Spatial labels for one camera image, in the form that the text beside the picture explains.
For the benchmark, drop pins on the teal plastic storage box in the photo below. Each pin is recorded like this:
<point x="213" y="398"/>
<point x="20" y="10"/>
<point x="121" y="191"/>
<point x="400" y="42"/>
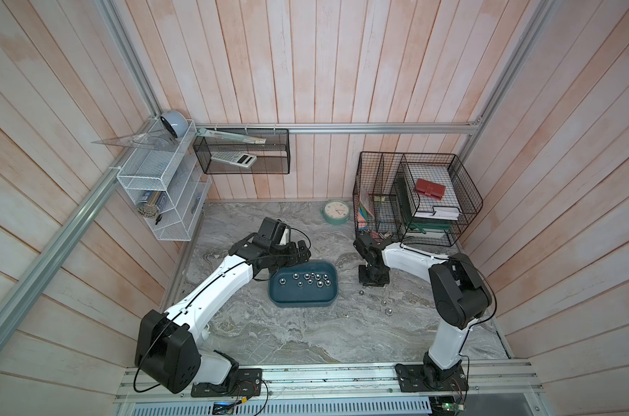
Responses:
<point x="309" y="296"/>

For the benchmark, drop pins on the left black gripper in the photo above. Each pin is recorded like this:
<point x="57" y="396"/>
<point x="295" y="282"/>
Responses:
<point x="293" y="256"/>

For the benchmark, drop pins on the white wire wall shelf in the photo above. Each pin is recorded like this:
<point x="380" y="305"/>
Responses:
<point x="166" y="184"/>

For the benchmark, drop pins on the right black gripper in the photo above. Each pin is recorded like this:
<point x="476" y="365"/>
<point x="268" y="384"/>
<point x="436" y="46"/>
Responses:
<point x="382" y="279"/>

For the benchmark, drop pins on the white calculator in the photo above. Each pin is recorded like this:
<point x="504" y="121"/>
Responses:
<point x="236" y="159"/>

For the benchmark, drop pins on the clear triangle ruler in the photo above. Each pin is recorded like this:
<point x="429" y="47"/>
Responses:
<point x="132" y="140"/>

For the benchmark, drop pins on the blue round speaker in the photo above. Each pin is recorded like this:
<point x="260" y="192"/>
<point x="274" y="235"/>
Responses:
<point x="175" y="123"/>

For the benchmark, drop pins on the stack of books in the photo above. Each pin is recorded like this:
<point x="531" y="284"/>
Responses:
<point x="423" y="216"/>

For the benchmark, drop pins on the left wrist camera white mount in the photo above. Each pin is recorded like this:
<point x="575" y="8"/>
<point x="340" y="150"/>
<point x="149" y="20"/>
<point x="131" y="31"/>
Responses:
<point x="285" y="237"/>

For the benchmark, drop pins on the black wire wall basket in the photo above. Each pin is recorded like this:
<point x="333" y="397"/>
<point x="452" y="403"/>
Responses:
<point x="270" y="145"/>

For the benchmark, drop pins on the green round clock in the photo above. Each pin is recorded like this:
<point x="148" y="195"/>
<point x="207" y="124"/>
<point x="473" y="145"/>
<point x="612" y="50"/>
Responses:
<point x="336" y="212"/>

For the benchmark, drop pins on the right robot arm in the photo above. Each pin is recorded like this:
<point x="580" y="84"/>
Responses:
<point x="460" y="295"/>

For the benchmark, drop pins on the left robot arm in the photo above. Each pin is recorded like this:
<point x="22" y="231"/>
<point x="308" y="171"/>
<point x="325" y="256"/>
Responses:
<point x="170" y="343"/>

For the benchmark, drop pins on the black wire desk organizer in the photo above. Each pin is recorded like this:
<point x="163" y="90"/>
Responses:
<point x="375" y="201"/>

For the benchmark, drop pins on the red notebook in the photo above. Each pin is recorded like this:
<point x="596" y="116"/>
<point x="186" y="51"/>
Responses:
<point x="430" y="189"/>

